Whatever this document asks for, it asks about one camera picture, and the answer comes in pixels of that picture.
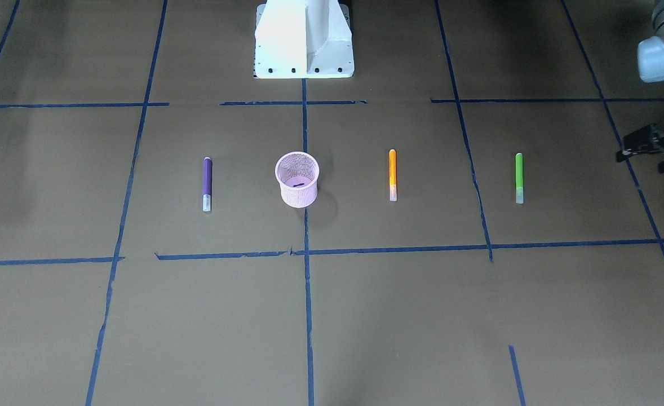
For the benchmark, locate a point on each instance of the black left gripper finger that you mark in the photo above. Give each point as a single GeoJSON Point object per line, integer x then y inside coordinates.
{"type": "Point", "coordinates": [643, 136]}
{"type": "Point", "coordinates": [639, 153]}

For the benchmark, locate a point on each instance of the green highlighter pen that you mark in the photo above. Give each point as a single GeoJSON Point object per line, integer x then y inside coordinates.
{"type": "Point", "coordinates": [519, 178]}

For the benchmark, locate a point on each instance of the orange marker pen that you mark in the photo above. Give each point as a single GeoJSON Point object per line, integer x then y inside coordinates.
{"type": "Point", "coordinates": [392, 174]}

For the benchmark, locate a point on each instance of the pink mesh pen holder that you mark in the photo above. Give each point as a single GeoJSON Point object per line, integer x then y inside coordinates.
{"type": "Point", "coordinates": [297, 174]}

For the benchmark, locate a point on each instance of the purple marker pen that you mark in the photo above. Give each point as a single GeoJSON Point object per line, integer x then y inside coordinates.
{"type": "Point", "coordinates": [207, 191]}

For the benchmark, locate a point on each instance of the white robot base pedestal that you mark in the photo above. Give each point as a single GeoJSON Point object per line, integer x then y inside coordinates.
{"type": "Point", "coordinates": [303, 39]}

